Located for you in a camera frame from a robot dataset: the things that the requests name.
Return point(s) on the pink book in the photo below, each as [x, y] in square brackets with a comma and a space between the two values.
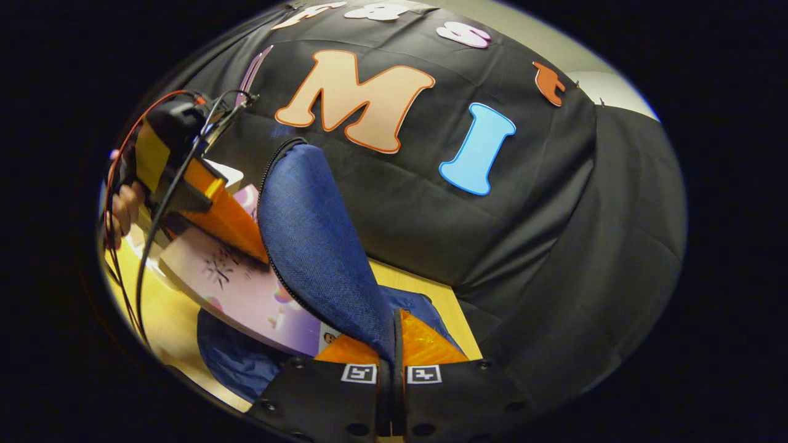
[246, 295]

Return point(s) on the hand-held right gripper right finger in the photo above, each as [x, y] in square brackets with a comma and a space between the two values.
[449, 400]

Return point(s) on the black backdrop cloth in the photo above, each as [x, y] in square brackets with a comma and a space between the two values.
[523, 246]

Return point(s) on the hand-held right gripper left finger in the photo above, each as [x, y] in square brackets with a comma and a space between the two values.
[320, 400]

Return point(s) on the blue schoolbag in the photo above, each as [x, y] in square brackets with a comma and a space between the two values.
[314, 246]

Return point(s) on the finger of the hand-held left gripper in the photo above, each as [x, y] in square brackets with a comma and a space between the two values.
[234, 227]

